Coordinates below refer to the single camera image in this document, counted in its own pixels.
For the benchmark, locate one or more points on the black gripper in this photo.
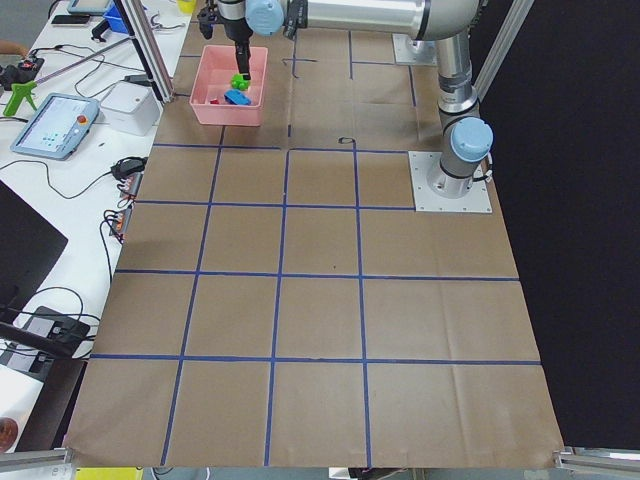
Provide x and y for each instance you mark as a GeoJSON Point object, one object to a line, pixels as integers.
{"type": "Point", "coordinates": [237, 31]}

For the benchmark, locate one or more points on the green toy block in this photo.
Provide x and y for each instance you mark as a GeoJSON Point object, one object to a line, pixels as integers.
{"type": "Point", "coordinates": [240, 82]}

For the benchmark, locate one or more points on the blue toy block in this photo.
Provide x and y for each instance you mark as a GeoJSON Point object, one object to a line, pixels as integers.
{"type": "Point", "coordinates": [236, 97]}

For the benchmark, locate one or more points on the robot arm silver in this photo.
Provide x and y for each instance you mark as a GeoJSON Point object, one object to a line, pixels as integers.
{"type": "Point", "coordinates": [467, 140]}

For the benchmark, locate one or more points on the pink plastic box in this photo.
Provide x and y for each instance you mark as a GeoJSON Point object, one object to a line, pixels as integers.
{"type": "Point", "coordinates": [216, 68]}

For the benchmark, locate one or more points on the white square device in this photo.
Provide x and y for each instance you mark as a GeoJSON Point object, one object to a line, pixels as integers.
{"type": "Point", "coordinates": [130, 108]}

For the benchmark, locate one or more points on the blue storage bin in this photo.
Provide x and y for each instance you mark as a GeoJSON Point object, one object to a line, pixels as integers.
{"type": "Point", "coordinates": [115, 21]}

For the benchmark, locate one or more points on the black power adapter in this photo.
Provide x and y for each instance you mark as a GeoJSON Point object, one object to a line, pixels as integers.
{"type": "Point", "coordinates": [127, 166]}

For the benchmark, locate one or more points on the teach pendant tablet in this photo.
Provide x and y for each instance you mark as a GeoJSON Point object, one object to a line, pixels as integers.
{"type": "Point", "coordinates": [58, 127]}

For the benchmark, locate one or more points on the reach grabber tool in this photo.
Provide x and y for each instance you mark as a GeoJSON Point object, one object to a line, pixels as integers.
{"type": "Point", "coordinates": [21, 92]}

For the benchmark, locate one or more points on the black monitor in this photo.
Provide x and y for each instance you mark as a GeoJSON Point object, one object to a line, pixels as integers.
{"type": "Point", "coordinates": [30, 248]}

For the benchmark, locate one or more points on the black usb hub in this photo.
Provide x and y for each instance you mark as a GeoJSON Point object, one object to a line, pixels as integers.
{"type": "Point", "coordinates": [54, 333]}

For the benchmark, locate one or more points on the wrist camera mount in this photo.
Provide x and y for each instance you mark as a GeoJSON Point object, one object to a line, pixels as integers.
{"type": "Point", "coordinates": [207, 19]}

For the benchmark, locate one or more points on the aluminium frame post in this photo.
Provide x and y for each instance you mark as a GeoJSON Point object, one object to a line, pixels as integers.
{"type": "Point", "coordinates": [141, 34]}

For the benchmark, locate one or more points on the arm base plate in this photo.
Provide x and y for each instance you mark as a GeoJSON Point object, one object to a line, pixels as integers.
{"type": "Point", "coordinates": [410, 52]}
{"type": "Point", "coordinates": [436, 192]}

